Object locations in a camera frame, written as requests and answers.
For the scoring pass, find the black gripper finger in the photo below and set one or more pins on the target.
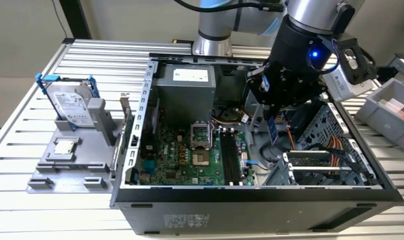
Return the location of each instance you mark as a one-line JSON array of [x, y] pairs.
[[305, 92], [256, 85]]

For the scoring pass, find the RAM memory stick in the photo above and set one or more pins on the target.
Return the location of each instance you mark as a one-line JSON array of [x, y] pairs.
[[272, 130]]

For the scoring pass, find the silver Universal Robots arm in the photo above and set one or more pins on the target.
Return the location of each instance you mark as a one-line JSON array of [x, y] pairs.
[[215, 25]]

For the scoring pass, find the grey power supply unit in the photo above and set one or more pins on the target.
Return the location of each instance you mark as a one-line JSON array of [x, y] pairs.
[[185, 100]]

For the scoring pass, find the small white box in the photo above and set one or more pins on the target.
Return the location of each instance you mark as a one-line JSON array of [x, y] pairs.
[[392, 105]]

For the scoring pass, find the disk bay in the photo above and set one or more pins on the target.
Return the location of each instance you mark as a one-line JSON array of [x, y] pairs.
[[308, 160]]

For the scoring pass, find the grey plastic bin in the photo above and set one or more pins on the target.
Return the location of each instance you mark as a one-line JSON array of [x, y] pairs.
[[385, 125]]

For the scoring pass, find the yellow black connector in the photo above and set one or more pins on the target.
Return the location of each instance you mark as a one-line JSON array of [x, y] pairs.
[[176, 41]]

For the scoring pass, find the white four pin connector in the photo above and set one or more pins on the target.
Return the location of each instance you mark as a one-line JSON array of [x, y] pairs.
[[179, 138]]

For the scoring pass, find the CPU socket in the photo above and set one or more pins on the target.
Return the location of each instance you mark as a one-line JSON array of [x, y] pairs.
[[200, 158]]

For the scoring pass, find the yellow board inductor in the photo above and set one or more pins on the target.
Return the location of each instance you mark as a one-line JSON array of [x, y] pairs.
[[181, 162], [181, 149], [181, 156]]

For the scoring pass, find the green Dell motherboard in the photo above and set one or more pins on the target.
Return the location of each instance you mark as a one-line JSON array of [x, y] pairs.
[[205, 175]]

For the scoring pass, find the black square chip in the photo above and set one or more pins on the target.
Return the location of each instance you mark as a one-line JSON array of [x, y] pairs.
[[171, 175]]

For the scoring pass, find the teal board connector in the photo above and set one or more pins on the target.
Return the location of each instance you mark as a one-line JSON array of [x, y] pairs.
[[148, 167]]

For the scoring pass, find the open black PC case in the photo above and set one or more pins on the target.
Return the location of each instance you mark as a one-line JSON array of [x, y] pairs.
[[255, 212]]

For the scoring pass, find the hard disk in blue carrier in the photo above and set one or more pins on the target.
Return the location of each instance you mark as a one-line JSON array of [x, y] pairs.
[[68, 105]]

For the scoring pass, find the grey plastic parts rack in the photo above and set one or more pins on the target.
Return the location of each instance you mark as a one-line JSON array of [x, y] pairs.
[[88, 155]]

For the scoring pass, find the silver CPU chip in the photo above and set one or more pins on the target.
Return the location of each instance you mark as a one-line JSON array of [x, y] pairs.
[[65, 147]]

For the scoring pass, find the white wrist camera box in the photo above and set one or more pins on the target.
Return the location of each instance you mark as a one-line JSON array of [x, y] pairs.
[[336, 87]]

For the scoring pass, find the black camera bracket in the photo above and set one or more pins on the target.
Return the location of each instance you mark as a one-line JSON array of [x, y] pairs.
[[368, 70]]

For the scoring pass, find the black metal post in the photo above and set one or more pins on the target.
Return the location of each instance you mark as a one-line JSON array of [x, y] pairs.
[[75, 17]]

